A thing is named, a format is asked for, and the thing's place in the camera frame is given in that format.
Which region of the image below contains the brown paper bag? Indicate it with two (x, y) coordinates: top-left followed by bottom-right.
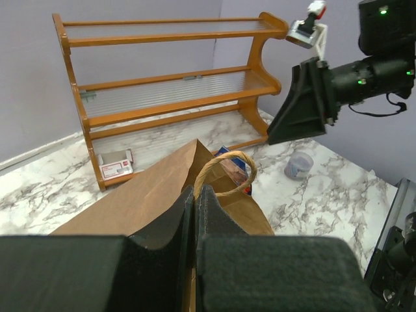
(50, 138), (275, 312)

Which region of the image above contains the small red white box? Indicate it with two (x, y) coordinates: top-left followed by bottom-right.
(96, 149), (134, 181)

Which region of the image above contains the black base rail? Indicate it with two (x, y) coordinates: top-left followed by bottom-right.
(364, 178), (415, 311)

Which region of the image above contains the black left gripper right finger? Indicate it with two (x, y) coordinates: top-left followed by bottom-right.
(196, 186), (374, 311)

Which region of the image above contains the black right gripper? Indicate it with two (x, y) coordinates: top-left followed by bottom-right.
(267, 57), (415, 145)

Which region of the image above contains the orange wooden shelf rack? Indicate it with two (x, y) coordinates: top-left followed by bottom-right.
(52, 12), (289, 190)

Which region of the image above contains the dark blue chips bag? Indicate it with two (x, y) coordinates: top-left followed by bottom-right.
(214, 146), (252, 196)

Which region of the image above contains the small clear plastic cup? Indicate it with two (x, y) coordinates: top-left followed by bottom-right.
(284, 151), (314, 181)

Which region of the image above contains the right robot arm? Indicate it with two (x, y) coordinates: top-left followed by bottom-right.
(267, 1), (415, 145)

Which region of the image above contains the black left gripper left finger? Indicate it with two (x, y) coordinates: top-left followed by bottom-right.
(1, 187), (194, 311)

